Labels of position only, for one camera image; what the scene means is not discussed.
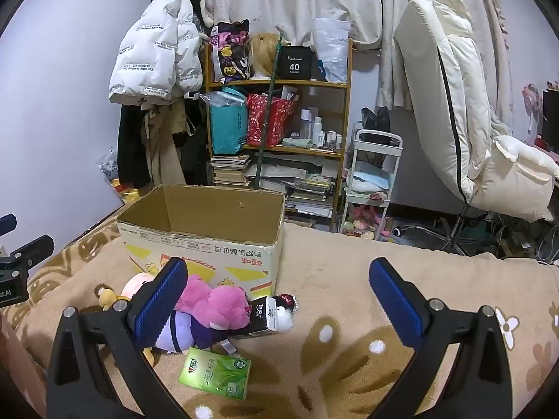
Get black coat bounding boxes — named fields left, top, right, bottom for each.
left=117, top=102, right=153, bottom=189

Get plastic bag of yellow toys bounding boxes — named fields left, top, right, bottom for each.
left=98, top=148, right=132, bottom=204

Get beige coat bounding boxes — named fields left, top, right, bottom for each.
left=142, top=100, right=189, bottom=187

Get pink plush toys in cart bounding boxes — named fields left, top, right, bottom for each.
left=342, top=206, right=386, bottom=239

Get white folded mattress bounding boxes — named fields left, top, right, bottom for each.
left=391, top=0, right=559, bottom=259

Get pink fan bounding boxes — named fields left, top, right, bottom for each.
left=522, top=82, right=547, bottom=141

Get yellow plush toy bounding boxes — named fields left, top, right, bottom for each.
left=97, top=286, right=132, bottom=314

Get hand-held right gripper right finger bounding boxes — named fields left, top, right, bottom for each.
left=368, top=257, right=514, bottom=419

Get black hanging garment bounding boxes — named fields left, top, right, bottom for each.
left=182, top=91, right=215, bottom=186

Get red gift bag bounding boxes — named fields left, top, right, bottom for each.
left=246, top=93, right=300, bottom=148

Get beige printed blanket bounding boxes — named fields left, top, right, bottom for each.
left=0, top=218, right=559, bottom=419

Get black and pink patterned bag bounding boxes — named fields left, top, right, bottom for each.
left=211, top=20, right=254, bottom=84

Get group of cosmetic bottles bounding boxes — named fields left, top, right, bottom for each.
left=299, top=109, right=344, bottom=149

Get white trolley cart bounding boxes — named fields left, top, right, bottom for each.
left=338, top=130, right=403, bottom=239

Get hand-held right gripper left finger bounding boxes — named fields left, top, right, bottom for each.
left=46, top=257, right=193, bottom=419

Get black box with white print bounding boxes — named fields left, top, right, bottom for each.
left=276, top=46, right=314, bottom=81

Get floor cables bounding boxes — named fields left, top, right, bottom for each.
left=493, top=216, right=559, bottom=268

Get pale pink plush toy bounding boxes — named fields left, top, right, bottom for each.
left=120, top=273, right=159, bottom=301

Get black milk carton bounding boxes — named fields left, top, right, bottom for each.
left=231, top=295, right=282, bottom=341

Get teal bag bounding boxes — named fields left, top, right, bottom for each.
left=209, top=87, right=249, bottom=156

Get blue and white cloth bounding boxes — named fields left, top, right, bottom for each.
left=350, top=161, right=390, bottom=193

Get printed cardboard box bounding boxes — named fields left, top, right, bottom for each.
left=117, top=184, right=285, bottom=298

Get pile of magazines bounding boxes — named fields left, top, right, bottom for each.
left=249, top=163, right=338, bottom=220

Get person's left forearm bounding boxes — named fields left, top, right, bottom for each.
left=0, top=312, right=46, bottom=406

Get white plastic bag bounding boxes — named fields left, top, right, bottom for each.
left=312, top=17, right=351, bottom=83

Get green drink carton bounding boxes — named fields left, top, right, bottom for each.
left=177, top=347, right=253, bottom=400

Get green pole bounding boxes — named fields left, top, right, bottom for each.
left=255, top=26, right=286, bottom=190

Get dark monitor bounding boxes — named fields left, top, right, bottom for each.
left=542, top=89, right=559, bottom=141

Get wooden shelf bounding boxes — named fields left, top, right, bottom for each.
left=205, top=37, right=354, bottom=233

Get white puffer jacket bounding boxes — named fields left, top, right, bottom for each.
left=108, top=0, right=206, bottom=106

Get white-haired purple plush doll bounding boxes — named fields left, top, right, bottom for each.
left=151, top=312, right=239, bottom=354

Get stack of books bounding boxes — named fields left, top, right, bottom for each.
left=211, top=155, right=253, bottom=189

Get blond wig on head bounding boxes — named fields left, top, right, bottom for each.
left=249, top=32, right=284, bottom=80

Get black and white keychain plush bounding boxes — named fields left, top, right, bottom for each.
left=273, top=292, right=303, bottom=332

